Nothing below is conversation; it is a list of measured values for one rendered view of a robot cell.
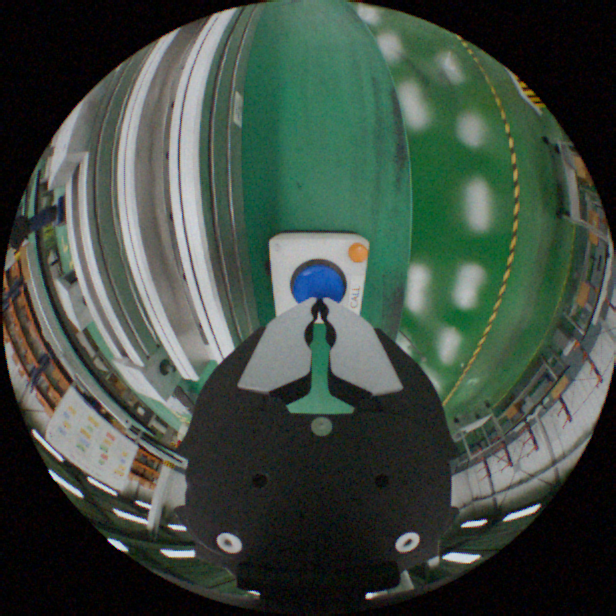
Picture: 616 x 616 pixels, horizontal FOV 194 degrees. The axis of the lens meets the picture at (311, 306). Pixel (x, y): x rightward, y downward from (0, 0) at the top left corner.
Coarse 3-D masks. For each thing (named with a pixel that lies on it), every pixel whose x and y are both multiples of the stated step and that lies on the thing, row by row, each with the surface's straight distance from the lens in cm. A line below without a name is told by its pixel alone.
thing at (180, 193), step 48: (192, 48) 30; (240, 48) 28; (144, 96) 24; (192, 96) 17; (240, 96) 24; (144, 144) 22; (192, 144) 15; (240, 144) 22; (144, 192) 20; (192, 192) 14; (240, 192) 21; (144, 240) 19; (192, 240) 14; (240, 240) 20; (144, 288) 21; (192, 288) 16; (240, 288) 20; (192, 336) 24; (240, 336) 20
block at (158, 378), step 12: (120, 360) 40; (156, 360) 36; (168, 360) 38; (132, 372) 37; (144, 372) 35; (156, 372) 36; (168, 372) 39; (132, 384) 44; (144, 384) 38; (156, 384) 37; (168, 384) 39; (156, 396) 39; (168, 396) 40
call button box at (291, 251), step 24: (288, 240) 14; (312, 240) 14; (336, 240) 14; (360, 240) 15; (288, 264) 15; (312, 264) 14; (336, 264) 14; (360, 264) 15; (288, 288) 15; (360, 288) 16
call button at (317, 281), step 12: (300, 276) 14; (312, 276) 13; (324, 276) 13; (336, 276) 14; (300, 288) 14; (312, 288) 14; (324, 288) 14; (336, 288) 14; (300, 300) 14; (336, 300) 14
